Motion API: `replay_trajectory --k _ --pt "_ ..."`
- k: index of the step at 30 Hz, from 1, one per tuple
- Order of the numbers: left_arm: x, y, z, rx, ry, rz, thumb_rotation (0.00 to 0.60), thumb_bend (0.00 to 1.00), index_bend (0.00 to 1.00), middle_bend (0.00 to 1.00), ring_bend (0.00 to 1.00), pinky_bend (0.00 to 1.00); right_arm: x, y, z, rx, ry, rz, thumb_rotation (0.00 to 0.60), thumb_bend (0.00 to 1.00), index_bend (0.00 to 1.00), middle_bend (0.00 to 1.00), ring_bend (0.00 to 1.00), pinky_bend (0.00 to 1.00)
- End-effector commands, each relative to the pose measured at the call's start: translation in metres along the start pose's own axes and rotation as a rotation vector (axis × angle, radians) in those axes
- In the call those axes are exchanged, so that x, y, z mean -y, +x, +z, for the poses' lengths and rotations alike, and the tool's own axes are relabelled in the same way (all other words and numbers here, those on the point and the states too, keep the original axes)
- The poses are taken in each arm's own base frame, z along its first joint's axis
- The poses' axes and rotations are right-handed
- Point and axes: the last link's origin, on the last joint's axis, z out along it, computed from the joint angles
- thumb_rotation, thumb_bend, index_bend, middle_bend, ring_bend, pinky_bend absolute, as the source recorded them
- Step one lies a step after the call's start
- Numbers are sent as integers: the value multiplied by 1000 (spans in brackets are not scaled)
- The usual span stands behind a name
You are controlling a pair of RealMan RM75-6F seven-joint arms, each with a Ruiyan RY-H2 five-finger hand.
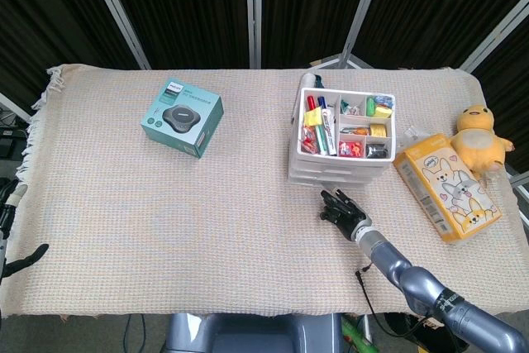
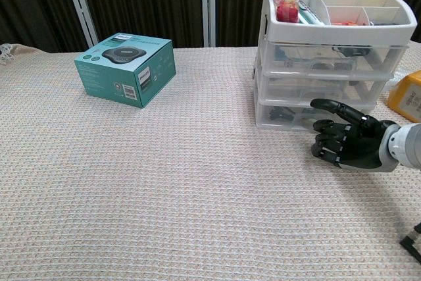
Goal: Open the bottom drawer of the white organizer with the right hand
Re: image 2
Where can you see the teal Philips speaker box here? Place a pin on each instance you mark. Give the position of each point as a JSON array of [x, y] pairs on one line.
[[131, 77]]

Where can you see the black oblong gadget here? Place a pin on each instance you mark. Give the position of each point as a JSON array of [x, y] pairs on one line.
[[353, 51]]

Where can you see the yellow corgi tissue box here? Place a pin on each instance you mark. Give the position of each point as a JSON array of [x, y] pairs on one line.
[[408, 96]]

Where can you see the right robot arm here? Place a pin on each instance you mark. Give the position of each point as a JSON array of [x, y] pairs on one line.
[[408, 146]]

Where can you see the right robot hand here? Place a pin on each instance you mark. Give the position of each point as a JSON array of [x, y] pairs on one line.
[[358, 143]]

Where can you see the green pen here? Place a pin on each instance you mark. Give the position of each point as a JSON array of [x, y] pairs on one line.
[[312, 20]]

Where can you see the beige woven tablecloth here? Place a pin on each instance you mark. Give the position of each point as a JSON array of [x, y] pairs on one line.
[[164, 189]]

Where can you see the red packaged snack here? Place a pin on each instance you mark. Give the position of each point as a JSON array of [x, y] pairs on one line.
[[287, 11]]

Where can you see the clear bottom drawer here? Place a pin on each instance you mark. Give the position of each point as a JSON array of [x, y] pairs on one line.
[[279, 124]]

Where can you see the orange red push pins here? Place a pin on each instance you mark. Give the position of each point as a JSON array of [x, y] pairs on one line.
[[345, 23]]

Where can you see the clear middle drawer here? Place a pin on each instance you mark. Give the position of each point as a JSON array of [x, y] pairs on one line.
[[296, 90]]

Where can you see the black staple remover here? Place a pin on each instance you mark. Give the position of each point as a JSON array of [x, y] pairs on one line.
[[279, 114]]

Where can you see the white plastic drawer organizer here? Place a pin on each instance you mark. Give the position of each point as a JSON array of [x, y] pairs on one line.
[[329, 32]]

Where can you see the clear top drawer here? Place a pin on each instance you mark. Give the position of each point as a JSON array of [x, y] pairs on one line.
[[378, 60]]

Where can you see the clear drawer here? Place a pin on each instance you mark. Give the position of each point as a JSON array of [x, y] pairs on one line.
[[279, 124], [296, 90], [378, 60]]

